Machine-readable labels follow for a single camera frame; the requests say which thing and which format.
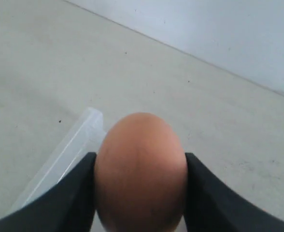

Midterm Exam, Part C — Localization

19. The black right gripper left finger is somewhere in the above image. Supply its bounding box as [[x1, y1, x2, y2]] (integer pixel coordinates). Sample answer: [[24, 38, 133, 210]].
[[0, 152, 96, 232]]

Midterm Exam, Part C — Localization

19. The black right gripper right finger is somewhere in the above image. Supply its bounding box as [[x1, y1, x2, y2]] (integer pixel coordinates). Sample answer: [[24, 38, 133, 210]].
[[184, 153, 284, 232]]

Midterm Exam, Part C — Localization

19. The brown egg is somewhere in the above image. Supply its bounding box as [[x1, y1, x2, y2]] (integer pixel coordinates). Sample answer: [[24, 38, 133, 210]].
[[94, 113, 188, 232]]

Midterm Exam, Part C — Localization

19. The clear plastic container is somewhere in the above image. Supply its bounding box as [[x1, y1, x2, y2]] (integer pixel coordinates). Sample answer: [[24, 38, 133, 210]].
[[9, 107, 106, 213]]

